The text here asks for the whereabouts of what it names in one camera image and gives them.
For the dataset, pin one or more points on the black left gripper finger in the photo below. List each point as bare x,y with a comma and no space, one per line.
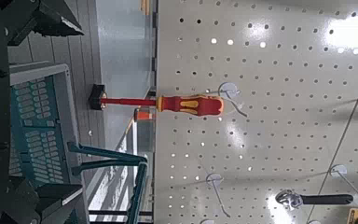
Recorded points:
43,17
43,202

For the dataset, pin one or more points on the grey teal plastic crate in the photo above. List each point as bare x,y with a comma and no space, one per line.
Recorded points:
40,124

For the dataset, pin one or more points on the black block with brass knob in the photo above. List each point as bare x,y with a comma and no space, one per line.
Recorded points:
95,96

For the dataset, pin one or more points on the red yellow screwdriver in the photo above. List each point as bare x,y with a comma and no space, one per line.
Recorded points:
199,105

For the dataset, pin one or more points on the white perforated pegboard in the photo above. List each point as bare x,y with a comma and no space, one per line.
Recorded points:
276,140

